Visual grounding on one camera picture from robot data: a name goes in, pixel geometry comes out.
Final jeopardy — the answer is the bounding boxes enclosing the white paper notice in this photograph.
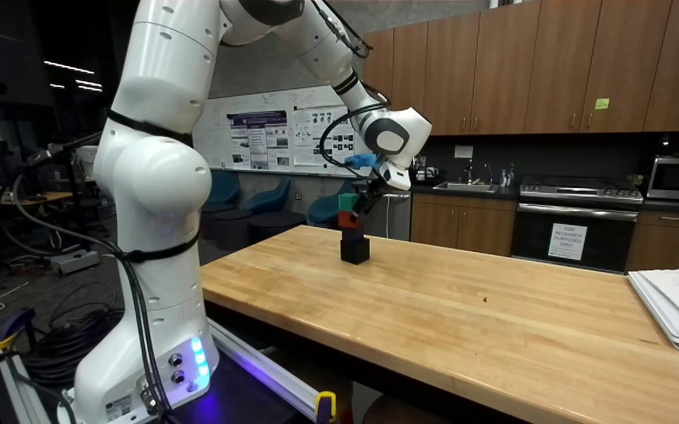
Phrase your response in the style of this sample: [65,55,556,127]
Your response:
[547,220,590,264]

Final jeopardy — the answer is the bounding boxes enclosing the blue chair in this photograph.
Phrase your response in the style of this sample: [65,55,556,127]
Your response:
[204,170,244,213]
[242,178,295,218]
[303,181,358,229]

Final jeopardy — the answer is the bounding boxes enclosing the stainless oven range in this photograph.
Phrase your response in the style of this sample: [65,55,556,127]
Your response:
[510,183,645,273]

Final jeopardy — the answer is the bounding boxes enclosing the black cube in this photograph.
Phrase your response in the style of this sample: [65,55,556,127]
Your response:
[340,229,373,266]

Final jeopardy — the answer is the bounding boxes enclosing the long wooden wall cabinets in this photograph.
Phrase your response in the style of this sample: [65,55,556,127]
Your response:
[360,0,679,136]

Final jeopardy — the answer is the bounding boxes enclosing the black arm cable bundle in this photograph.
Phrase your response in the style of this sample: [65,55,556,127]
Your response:
[6,131,202,413]

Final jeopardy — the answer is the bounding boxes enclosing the coiled black cable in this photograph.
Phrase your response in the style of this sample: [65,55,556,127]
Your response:
[20,304,124,389]

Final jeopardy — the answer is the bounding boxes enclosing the grey power strip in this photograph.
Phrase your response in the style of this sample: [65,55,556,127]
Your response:
[48,246,104,278]

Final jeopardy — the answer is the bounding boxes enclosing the black camera cable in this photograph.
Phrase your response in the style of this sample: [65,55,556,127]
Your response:
[315,104,388,172]

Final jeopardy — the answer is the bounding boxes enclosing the dark red block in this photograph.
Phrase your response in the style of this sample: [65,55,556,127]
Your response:
[338,209,363,232]

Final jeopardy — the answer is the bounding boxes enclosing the wide wooden base cabinet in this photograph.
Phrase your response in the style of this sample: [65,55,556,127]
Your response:
[411,191,518,258]

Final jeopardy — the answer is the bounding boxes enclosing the aluminium frame rail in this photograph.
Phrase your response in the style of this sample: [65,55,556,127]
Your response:
[204,316,334,424]

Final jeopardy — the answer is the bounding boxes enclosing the poster with purple header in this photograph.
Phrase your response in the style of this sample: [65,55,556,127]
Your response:
[223,107,292,172]

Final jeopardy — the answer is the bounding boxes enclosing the yellow clamp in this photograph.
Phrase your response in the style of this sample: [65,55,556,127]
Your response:
[314,389,340,424]

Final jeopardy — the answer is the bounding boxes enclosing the narrow wooden base cabinet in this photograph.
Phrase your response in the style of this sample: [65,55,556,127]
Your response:
[624,206,679,270]

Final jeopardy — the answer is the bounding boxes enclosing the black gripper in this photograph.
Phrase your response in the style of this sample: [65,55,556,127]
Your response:
[350,173,395,220]

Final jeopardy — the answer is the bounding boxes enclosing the white printed poster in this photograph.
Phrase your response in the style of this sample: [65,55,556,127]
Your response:
[290,104,358,170]

